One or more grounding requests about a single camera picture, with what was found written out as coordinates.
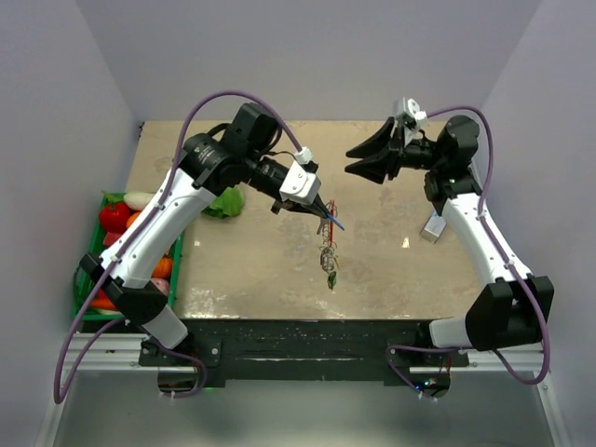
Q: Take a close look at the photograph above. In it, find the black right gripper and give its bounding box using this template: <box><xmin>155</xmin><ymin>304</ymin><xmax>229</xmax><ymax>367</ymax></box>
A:
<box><xmin>344</xmin><ymin>118</ymin><xmax>444</xmax><ymax>185</ymax></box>

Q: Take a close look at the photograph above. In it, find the key bunch with red carabiner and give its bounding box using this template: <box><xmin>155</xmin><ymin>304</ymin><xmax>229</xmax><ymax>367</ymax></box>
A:
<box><xmin>317</xmin><ymin>200</ymin><xmax>345</xmax><ymax>291</ymax></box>

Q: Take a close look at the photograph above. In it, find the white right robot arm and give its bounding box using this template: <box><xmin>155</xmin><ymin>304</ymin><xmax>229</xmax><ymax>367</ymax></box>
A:
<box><xmin>345</xmin><ymin>115</ymin><xmax>554</xmax><ymax>366</ymax></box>

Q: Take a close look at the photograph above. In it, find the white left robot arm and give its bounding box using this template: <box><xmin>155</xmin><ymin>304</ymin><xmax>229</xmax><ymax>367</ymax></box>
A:
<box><xmin>80</xmin><ymin>102</ymin><xmax>331</xmax><ymax>365</ymax></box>

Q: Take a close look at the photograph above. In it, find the green lettuce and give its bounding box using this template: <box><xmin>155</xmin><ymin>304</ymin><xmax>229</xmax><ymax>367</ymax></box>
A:
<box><xmin>202</xmin><ymin>185</ymin><xmax>246</xmax><ymax>219</ymax></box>

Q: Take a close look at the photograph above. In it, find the orange toy pumpkin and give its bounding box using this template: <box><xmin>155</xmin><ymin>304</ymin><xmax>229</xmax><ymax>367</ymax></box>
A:
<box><xmin>152</xmin><ymin>256</ymin><xmax>173</xmax><ymax>279</ymax></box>

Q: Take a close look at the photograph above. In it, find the pink toy onion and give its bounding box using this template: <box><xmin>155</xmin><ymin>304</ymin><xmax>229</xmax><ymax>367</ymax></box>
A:
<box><xmin>151</xmin><ymin>278</ymin><xmax>169</xmax><ymax>296</ymax></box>

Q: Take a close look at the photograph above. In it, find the white toy radish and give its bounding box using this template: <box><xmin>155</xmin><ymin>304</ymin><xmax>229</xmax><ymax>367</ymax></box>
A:
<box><xmin>123</xmin><ymin>192</ymin><xmax>154</xmax><ymax>212</ymax></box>

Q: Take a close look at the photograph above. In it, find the orange toy orange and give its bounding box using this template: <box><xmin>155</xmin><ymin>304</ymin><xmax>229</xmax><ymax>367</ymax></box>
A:
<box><xmin>126</xmin><ymin>211</ymin><xmax>141</xmax><ymax>228</ymax></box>

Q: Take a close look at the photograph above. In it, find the red toy tomato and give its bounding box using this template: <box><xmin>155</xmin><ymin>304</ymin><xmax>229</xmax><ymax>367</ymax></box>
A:
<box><xmin>98</xmin><ymin>201</ymin><xmax>131</xmax><ymax>234</ymax></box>

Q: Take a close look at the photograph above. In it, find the red box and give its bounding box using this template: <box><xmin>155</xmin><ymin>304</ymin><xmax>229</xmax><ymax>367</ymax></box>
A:
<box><xmin>102</xmin><ymin>232</ymin><xmax>121</xmax><ymax>247</ymax></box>

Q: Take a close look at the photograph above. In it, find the orange toy carrot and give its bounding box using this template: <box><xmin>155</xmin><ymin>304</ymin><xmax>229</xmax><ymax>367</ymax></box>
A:
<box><xmin>89</xmin><ymin>298</ymin><xmax>117</xmax><ymax>311</ymax></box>

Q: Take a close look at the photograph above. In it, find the green plastic basket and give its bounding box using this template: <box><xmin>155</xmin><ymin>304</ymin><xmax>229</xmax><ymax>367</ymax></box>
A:
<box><xmin>72</xmin><ymin>192</ymin><xmax>184</xmax><ymax>329</ymax></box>

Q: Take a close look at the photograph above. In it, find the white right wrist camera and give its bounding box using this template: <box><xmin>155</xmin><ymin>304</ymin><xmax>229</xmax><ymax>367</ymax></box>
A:
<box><xmin>393</xmin><ymin>97</ymin><xmax>428</xmax><ymax>146</ymax></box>

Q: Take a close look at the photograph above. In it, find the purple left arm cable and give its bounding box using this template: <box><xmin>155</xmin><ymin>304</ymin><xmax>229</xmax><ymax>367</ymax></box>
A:
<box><xmin>52</xmin><ymin>89</ymin><xmax>312</xmax><ymax>405</ymax></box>

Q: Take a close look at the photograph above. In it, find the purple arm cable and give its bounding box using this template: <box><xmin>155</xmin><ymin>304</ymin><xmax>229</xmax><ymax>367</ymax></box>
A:
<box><xmin>52</xmin><ymin>89</ymin><xmax>312</xmax><ymax>405</ymax></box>
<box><xmin>424</xmin><ymin>104</ymin><xmax>551</xmax><ymax>386</ymax></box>

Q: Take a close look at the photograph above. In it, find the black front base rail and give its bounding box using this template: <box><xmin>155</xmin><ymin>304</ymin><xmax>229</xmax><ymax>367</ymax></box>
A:
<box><xmin>138</xmin><ymin>318</ymin><xmax>471</xmax><ymax>389</ymax></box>

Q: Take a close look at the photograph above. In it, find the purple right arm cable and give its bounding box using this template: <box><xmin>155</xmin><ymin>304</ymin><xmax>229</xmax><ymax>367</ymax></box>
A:
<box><xmin>424</xmin><ymin>104</ymin><xmax>551</xmax><ymax>386</ymax></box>

